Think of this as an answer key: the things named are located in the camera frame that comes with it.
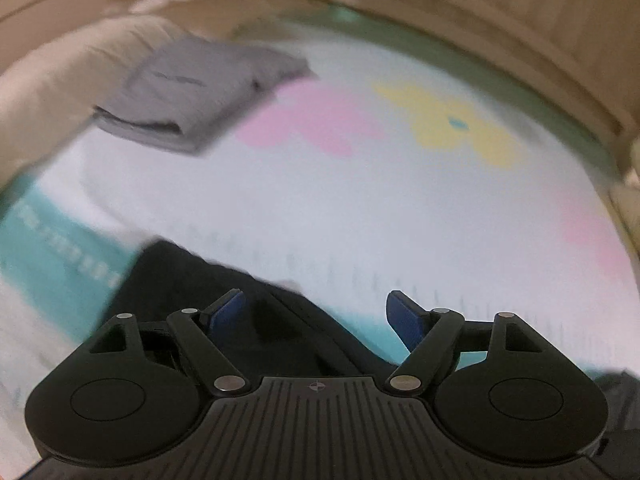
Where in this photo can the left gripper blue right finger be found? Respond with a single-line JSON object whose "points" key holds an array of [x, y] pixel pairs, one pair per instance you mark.
{"points": [[407, 319]]}

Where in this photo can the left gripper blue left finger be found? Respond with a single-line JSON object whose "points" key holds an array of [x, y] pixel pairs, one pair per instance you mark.
{"points": [[224, 316]]}

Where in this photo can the beige long pillow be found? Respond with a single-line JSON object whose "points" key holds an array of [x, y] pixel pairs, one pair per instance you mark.
{"points": [[47, 95]]}

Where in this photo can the floral bed blanket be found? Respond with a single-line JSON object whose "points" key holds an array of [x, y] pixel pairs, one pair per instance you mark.
{"points": [[399, 163]]}

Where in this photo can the folded grey garment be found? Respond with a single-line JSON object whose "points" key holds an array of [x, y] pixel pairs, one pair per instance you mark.
{"points": [[177, 97]]}

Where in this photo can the wooden headboard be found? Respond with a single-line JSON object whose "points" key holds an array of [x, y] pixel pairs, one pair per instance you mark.
{"points": [[581, 54]]}

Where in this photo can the black track pants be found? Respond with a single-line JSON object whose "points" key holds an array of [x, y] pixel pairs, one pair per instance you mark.
{"points": [[275, 332]]}

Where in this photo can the floral folded quilt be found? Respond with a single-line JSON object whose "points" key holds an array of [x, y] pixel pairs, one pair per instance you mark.
{"points": [[625, 195]]}

